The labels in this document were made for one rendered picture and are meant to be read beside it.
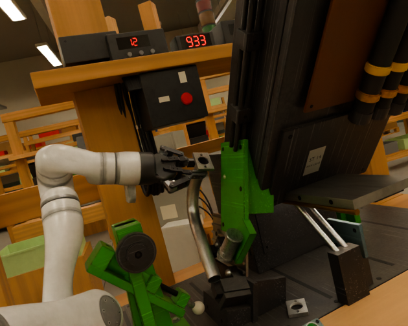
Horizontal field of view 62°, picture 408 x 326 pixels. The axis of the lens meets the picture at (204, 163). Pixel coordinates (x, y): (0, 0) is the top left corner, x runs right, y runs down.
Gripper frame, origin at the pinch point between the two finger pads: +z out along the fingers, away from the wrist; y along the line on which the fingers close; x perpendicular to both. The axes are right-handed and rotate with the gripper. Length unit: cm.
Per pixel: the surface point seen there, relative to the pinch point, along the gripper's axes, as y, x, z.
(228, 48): 33.7, -14.7, 14.3
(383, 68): -9.0, -35.7, 23.2
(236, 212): -13.5, -0.4, 5.5
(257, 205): -14.0, -3.2, 9.5
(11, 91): 863, 601, -176
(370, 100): -10.1, -29.5, 24.2
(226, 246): -20.0, 2.6, 2.3
